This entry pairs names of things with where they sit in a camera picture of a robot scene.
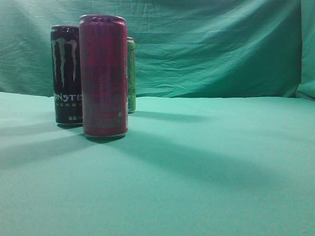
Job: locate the light green energy drink can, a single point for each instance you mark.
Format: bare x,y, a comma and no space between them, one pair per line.
131,75

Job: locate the pink energy drink can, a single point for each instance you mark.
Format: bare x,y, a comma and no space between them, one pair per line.
103,53

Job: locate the green table cloth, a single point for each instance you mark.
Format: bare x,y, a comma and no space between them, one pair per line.
187,167

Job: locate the black Monster energy can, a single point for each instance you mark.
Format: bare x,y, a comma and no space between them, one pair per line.
66,75

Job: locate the green cloth backdrop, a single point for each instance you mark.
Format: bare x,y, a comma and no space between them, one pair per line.
184,48

